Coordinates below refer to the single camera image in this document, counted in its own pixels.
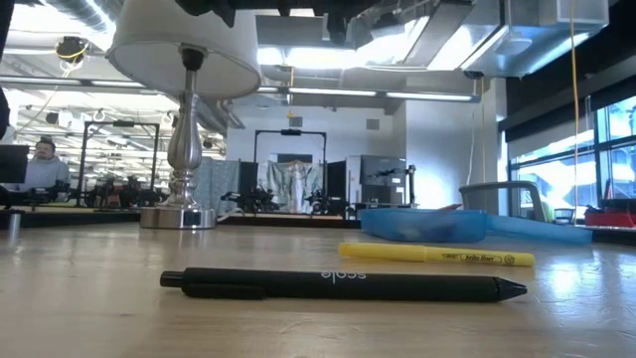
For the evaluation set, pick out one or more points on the blue plastic pencil box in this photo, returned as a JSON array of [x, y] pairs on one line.
[[422, 226]]

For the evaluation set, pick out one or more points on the black pen with scale print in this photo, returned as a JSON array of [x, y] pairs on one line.
[[338, 288]]

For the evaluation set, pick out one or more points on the yellow brite liner highlighter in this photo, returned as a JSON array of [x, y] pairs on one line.
[[397, 252]]

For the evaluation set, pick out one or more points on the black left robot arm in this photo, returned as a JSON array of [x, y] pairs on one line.
[[3, 30]]

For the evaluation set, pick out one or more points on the black background robot arm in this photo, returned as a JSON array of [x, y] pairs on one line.
[[325, 203], [251, 199]]

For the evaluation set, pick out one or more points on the white shade silver table lamp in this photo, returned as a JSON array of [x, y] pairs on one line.
[[164, 54]]

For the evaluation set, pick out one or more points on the black round ceiling device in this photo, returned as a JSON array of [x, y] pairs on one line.
[[71, 49]]

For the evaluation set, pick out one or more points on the grey fabric panel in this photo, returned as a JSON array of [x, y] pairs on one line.
[[216, 184]]

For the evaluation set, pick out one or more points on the long ceiling light fixture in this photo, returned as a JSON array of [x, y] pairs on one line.
[[367, 92]]

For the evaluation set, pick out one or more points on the crumpled silver cloth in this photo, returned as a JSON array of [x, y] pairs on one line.
[[295, 184]]

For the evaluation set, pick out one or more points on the person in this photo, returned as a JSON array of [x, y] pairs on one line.
[[45, 171]]

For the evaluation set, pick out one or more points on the dark grey cabinet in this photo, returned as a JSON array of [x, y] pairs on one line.
[[382, 171]]

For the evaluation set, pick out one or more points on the black monitor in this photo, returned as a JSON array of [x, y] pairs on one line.
[[12, 164]]

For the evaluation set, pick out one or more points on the grey office chair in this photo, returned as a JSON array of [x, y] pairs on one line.
[[492, 199]]

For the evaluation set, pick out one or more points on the red bin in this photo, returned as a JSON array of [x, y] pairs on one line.
[[608, 216]]

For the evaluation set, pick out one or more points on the black background rig frame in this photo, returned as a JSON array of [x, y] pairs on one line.
[[290, 132], [83, 159]]

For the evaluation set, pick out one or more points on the silver ventilation duct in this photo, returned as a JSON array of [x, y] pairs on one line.
[[472, 40]]

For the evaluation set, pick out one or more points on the silver metal post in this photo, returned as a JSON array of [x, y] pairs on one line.
[[15, 226]]

